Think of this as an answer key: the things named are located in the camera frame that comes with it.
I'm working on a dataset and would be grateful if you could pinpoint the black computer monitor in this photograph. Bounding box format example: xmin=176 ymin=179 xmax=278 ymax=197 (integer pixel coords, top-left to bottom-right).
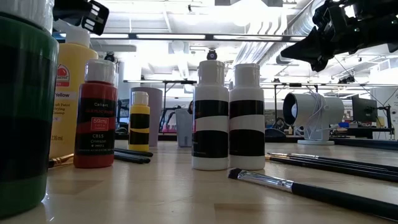
xmin=351 ymin=95 xmax=379 ymax=124

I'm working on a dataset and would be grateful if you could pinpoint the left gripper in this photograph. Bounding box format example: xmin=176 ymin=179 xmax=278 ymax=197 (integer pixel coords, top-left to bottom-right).
xmin=52 ymin=0 xmax=110 ymax=36

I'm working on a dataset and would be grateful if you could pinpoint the small yellow black-striped paint bottle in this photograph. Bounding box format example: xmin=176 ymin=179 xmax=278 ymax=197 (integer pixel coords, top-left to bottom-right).
xmin=128 ymin=91 xmax=151 ymax=152

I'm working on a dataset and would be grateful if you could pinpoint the pink background bin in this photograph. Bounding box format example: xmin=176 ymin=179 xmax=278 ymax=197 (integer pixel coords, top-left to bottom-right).
xmin=160 ymin=123 xmax=178 ymax=134

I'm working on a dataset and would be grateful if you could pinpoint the large yellow paint bottle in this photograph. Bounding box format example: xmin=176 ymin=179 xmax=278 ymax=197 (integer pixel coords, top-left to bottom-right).
xmin=49 ymin=26 xmax=99 ymax=160

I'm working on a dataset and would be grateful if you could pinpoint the wide flat silver-ferrule paintbrush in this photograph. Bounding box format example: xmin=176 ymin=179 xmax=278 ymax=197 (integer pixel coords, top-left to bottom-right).
xmin=228 ymin=167 xmax=398 ymax=222

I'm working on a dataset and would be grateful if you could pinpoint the black chair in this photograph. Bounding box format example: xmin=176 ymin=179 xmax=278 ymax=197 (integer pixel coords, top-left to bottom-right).
xmin=265 ymin=127 xmax=287 ymax=143

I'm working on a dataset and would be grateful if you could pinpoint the white fan cord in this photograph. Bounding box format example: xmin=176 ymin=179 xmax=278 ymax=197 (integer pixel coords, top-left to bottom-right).
xmin=306 ymin=90 xmax=340 ymax=139

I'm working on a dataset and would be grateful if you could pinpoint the white black-striped paint bottle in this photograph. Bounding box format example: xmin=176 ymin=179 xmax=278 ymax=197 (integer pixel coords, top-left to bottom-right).
xmin=191 ymin=60 xmax=229 ymax=171
xmin=228 ymin=63 xmax=266 ymax=171

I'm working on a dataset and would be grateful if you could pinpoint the white cup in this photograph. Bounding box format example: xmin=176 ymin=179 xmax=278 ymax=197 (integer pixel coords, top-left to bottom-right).
xmin=129 ymin=86 xmax=164 ymax=147

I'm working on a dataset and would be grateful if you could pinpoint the red crimson paint bottle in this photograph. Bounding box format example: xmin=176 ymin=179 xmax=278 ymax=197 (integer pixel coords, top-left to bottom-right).
xmin=73 ymin=58 xmax=118 ymax=169

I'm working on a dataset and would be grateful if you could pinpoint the overhead frame bar with lights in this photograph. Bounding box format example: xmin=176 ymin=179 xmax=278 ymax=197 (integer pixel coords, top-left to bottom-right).
xmin=89 ymin=32 xmax=307 ymax=43

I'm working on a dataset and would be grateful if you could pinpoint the white cylindrical desk fan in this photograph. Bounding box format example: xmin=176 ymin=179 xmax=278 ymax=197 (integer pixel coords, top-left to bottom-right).
xmin=282 ymin=92 xmax=345 ymax=146

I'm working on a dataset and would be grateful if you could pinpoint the orange-handled paintbrush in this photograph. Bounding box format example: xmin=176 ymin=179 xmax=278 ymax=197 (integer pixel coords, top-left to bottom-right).
xmin=48 ymin=153 xmax=75 ymax=169

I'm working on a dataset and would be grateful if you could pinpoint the small flat black-tip paintbrush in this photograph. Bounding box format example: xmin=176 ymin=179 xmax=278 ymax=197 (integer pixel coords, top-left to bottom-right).
xmin=113 ymin=151 xmax=152 ymax=162

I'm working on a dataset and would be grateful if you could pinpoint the black ceiling-mounted device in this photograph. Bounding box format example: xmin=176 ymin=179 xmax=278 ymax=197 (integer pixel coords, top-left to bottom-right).
xmin=338 ymin=74 xmax=356 ymax=85

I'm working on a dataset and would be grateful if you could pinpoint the long gold-ferrule paintbrush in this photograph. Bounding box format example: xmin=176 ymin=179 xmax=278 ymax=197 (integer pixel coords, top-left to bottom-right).
xmin=265 ymin=156 xmax=398 ymax=184

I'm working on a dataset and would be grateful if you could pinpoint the green black-striped paint bottle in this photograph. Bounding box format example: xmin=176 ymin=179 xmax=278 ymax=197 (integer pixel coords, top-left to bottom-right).
xmin=0 ymin=0 xmax=60 ymax=218

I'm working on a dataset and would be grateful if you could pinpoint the round black-tip paintbrush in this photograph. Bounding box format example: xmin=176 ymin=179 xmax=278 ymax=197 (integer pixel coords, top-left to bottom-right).
xmin=113 ymin=148 xmax=154 ymax=157

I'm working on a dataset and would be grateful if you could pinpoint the silver-ferrule grey-bristle paintbrush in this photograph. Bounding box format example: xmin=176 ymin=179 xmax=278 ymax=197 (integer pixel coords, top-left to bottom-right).
xmin=295 ymin=154 xmax=398 ymax=171

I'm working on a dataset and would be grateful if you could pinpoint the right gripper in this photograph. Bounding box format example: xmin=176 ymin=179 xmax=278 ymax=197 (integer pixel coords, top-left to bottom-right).
xmin=280 ymin=0 xmax=377 ymax=72

